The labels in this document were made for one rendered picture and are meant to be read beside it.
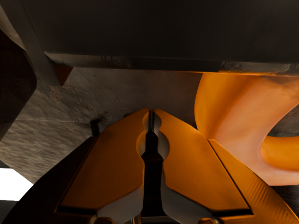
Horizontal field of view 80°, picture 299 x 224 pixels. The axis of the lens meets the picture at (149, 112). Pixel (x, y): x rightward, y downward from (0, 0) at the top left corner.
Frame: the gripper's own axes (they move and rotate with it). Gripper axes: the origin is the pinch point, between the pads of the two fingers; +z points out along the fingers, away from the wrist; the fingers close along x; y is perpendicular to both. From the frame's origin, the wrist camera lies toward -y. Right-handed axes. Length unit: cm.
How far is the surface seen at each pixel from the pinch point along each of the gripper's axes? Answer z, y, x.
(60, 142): 19.3, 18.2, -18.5
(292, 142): 0.9, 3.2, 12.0
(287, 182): -0.7, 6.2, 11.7
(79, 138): 18.4, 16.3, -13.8
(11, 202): 393, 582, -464
